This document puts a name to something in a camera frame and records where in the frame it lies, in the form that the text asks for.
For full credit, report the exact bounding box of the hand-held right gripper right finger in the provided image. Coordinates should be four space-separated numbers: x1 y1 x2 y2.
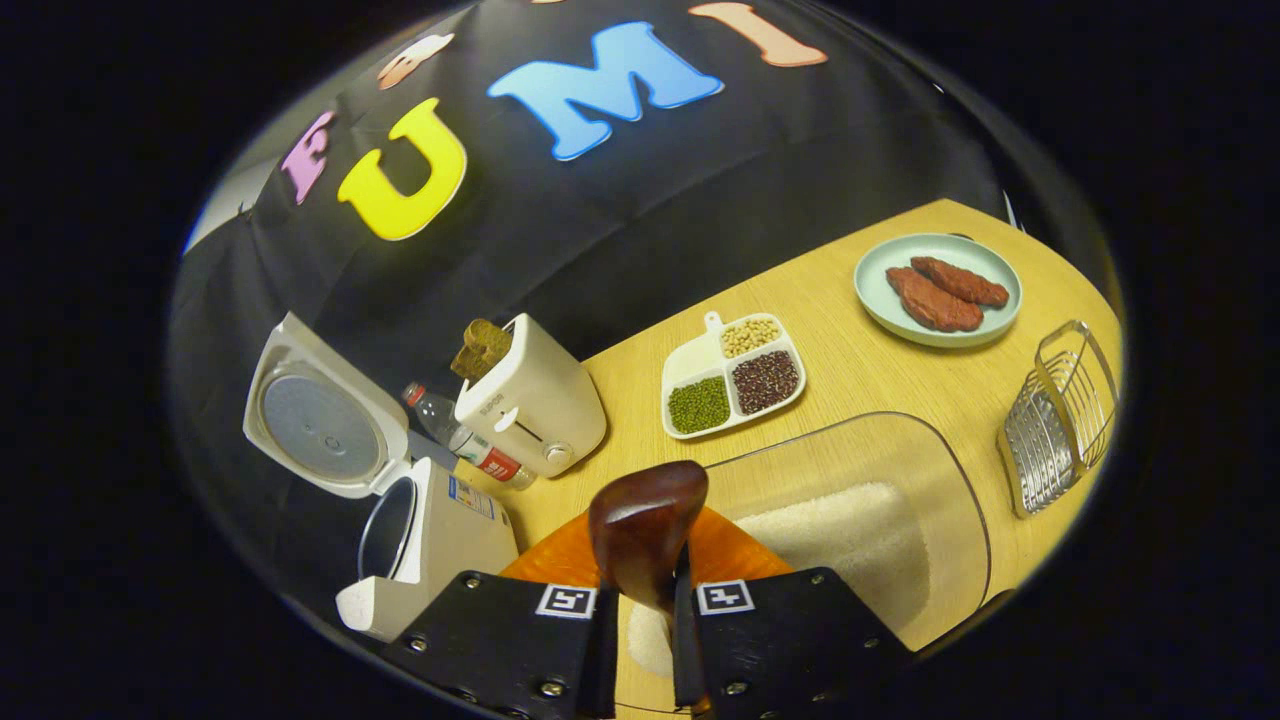
672 505 913 716

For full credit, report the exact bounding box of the white toaster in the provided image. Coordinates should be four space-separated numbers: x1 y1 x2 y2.
455 313 608 479

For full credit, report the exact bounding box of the white divided tray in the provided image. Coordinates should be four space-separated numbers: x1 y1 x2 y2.
660 311 808 441

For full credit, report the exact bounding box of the pile of soybeans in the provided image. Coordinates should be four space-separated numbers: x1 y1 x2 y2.
720 318 781 359

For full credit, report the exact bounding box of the pale green plate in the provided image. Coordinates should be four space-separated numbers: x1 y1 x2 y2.
854 233 1023 349

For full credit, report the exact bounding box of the metal wire chopstick holder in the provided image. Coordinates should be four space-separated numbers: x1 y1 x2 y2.
997 320 1119 519

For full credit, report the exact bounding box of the pile of green mung beans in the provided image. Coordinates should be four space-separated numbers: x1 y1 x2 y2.
667 376 731 435

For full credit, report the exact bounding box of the red label plastic water bottle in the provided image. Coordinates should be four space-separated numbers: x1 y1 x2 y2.
402 382 538 491

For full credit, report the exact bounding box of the clear plastic rice box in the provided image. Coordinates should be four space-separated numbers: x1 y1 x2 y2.
620 411 993 716

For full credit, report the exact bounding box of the pile of red beans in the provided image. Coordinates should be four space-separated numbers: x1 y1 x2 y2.
730 350 801 415

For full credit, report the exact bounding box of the brown toast slice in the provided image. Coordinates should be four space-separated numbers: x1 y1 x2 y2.
465 318 513 366
450 335 501 382

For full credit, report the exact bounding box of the brown wooden spoon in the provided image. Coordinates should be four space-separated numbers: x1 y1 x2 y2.
588 460 709 616

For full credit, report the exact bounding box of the white rice cooker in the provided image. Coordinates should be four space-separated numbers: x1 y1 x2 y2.
243 312 521 643

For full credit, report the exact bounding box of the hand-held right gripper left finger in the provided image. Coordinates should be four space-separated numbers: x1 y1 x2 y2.
385 510 621 720

